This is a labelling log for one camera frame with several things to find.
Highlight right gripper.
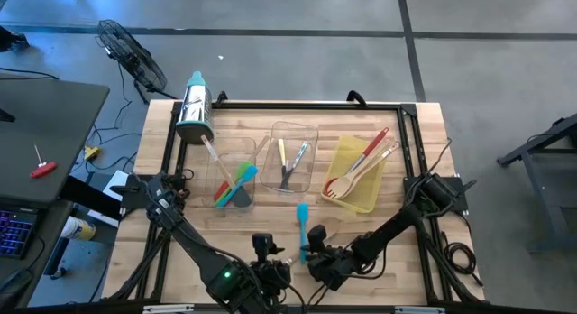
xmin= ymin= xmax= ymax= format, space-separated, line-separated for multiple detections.
xmin=298 ymin=222 xmax=362 ymax=292

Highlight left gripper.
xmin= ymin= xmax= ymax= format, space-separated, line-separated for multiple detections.
xmin=250 ymin=231 xmax=295 ymax=303

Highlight bright blue silicone spatula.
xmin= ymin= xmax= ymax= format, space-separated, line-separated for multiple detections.
xmin=296 ymin=203 xmax=311 ymax=264

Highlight gray spatula wooden handle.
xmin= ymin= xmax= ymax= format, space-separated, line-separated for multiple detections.
xmin=232 ymin=185 xmax=254 ymax=209

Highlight wooden spork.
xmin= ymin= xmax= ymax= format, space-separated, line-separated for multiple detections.
xmin=326 ymin=137 xmax=394 ymax=200

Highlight red spatula wooden handle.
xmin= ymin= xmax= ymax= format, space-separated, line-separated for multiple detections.
xmin=212 ymin=134 xmax=271 ymax=202

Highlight green silicone spatula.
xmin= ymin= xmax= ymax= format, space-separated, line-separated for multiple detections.
xmin=214 ymin=161 xmax=253 ymax=207

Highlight cream-handled table knife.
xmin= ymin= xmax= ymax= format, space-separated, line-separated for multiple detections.
xmin=277 ymin=137 xmax=292 ymax=180

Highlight red slotted spoon metal handle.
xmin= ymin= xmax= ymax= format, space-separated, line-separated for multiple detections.
xmin=322 ymin=126 xmax=389 ymax=198

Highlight clear plastic bin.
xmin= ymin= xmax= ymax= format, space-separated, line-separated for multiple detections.
xmin=205 ymin=136 xmax=259 ymax=210
xmin=260 ymin=120 xmax=320 ymax=194

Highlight yellow plastic bin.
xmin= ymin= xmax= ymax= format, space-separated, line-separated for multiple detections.
xmin=320 ymin=133 xmax=389 ymax=215

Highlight white and yellow can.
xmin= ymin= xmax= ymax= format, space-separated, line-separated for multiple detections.
xmin=60 ymin=216 xmax=96 ymax=242

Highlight black floor fan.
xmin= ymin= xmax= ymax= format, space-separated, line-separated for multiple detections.
xmin=95 ymin=19 xmax=169 ymax=103

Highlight dark metal stand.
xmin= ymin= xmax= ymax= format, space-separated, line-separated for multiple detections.
xmin=497 ymin=113 xmax=577 ymax=254

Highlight dark gray desk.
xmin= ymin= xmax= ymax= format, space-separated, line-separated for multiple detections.
xmin=0 ymin=74 xmax=111 ymax=207

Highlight backlit keyboard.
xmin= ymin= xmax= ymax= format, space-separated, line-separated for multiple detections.
xmin=0 ymin=208 xmax=40 ymax=260

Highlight silver metal bracket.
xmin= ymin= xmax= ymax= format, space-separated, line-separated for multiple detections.
xmin=142 ymin=304 xmax=195 ymax=314
xmin=394 ymin=306 xmax=445 ymax=314

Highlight black coiled cable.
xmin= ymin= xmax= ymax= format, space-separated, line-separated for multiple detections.
xmin=441 ymin=232 xmax=483 ymax=288

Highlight metal box grater teal handle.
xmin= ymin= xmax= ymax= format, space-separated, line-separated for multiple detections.
xmin=175 ymin=70 xmax=214 ymax=146

